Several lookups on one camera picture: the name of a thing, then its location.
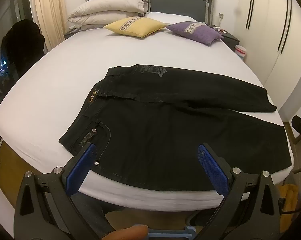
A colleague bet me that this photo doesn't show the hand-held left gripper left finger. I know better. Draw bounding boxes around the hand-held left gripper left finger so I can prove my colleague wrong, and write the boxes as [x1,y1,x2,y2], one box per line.
[14,142,115,240]

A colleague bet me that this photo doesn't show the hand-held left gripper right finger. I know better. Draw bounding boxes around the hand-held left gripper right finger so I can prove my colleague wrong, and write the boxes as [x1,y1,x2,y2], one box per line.
[196,144,289,240]

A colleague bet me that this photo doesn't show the black pants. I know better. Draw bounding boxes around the black pants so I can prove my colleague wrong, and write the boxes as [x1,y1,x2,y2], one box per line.
[59,64,292,192]

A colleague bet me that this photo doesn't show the person's left hand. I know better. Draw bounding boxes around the person's left hand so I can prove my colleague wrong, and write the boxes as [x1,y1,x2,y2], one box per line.
[102,225,149,240]

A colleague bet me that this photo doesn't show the wooden chair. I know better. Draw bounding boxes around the wooden chair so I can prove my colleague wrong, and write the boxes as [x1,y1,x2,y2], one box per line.
[284,121,301,174]

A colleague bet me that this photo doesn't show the white bed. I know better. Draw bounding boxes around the white bed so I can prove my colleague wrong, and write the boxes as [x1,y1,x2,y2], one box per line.
[0,11,294,212]

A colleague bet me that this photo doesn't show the white wardrobe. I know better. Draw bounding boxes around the white wardrobe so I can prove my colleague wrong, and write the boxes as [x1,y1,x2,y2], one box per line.
[237,0,301,110]

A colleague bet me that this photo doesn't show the dark nightstand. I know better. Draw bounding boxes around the dark nightstand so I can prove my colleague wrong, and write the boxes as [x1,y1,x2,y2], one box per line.
[215,29,241,53]
[64,27,81,40]

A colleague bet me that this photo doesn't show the black chair with clothes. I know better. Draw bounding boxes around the black chair with clothes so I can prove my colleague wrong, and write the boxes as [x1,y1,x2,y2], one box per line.
[1,20,45,77]

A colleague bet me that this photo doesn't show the window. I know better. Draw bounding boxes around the window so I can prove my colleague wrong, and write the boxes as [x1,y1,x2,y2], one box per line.
[0,0,32,110]

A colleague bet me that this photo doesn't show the purple cushion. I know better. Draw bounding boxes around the purple cushion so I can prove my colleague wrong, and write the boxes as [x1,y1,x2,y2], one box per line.
[166,21,224,46]

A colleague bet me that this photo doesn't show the yellow cushion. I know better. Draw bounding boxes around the yellow cushion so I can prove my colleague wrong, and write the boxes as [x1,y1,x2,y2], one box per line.
[104,16,168,38]

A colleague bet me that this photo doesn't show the beige curtain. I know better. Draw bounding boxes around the beige curtain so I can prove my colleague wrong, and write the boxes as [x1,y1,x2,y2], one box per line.
[31,0,66,53]

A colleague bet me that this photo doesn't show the white pillow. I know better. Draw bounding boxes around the white pillow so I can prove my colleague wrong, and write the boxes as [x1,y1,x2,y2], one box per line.
[145,12,197,23]

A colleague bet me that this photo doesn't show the grey headboard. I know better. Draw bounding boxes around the grey headboard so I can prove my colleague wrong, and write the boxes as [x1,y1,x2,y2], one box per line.
[85,0,217,28]

